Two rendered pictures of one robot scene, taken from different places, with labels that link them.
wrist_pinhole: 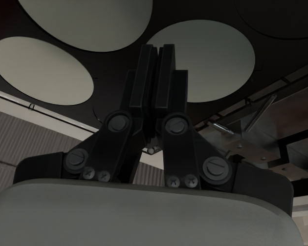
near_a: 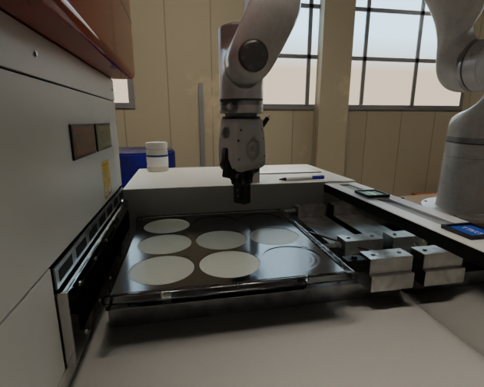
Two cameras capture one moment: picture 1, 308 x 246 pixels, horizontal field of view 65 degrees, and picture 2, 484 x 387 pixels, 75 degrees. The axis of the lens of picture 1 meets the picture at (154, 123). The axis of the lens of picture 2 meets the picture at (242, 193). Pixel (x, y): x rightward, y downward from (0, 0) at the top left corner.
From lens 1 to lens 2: 0.71 m
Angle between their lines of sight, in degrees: 120
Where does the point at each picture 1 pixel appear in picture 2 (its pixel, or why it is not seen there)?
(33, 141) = not seen: outside the picture
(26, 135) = not seen: outside the picture
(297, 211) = (418, 210)
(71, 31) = (225, 246)
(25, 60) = (216, 261)
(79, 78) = (244, 256)
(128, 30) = (241, 238)
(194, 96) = (290, 239)
